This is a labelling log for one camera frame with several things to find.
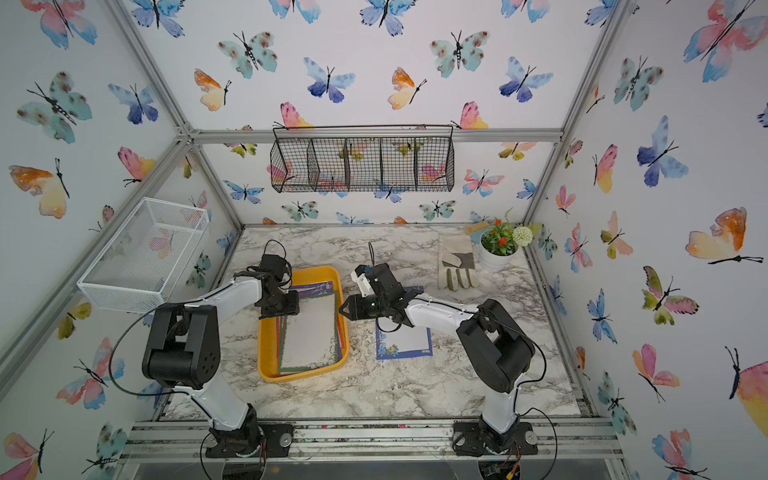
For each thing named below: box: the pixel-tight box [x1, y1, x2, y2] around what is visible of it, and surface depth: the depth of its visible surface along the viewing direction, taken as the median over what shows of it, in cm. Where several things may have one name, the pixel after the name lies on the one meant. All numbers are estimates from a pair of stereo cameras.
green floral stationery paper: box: [279, 291, 338, 373], surface depth 93 cm
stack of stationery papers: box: [276, 281, 345, 377], surface depth 93 cm
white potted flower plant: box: [479, 219, 533, 271], surface depth 98 cm
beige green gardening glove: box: [437, 235, 476, 292], surface depth 110 cm
